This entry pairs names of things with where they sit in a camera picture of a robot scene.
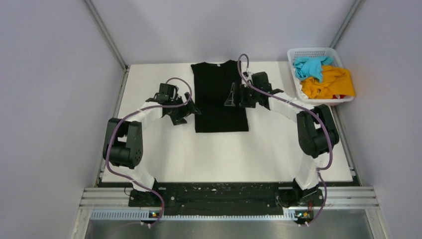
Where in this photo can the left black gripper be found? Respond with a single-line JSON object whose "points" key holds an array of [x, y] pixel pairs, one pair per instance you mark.
{"points": [[178, 118]]}

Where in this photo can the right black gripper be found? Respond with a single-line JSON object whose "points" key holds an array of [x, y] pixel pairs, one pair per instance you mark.
{"points": [[243, 88]]}

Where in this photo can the black t-shirt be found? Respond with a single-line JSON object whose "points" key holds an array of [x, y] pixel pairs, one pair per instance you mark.
{"points": [[212, 85]]}

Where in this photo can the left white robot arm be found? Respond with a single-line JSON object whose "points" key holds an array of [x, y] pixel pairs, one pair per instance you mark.
{"points": [[123, 145]]}

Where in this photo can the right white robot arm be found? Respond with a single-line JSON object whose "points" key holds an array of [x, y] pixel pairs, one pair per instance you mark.
{"points": [[317, 133]]}

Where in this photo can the white plastic basket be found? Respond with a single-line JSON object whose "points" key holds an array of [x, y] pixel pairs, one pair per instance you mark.
{"points": [[315, 52]]}

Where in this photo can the light blue t-shirt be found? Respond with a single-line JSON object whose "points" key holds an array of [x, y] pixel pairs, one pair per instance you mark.
{"points": [[306, 67]]}

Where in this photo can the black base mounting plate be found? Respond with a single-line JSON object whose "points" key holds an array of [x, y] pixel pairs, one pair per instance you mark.
{"points": [[226, 199]]}

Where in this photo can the orange t-shirt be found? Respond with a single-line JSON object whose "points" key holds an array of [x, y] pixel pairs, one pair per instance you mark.
{"points": [[335, 82]]}

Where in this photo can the white slotted cable duct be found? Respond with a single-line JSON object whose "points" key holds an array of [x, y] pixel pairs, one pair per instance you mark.
{"points": [[152, 215]]}

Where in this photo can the aluminium frame rail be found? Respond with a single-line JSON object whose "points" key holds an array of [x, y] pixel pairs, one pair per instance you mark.
{"points": [[338, 198]]}

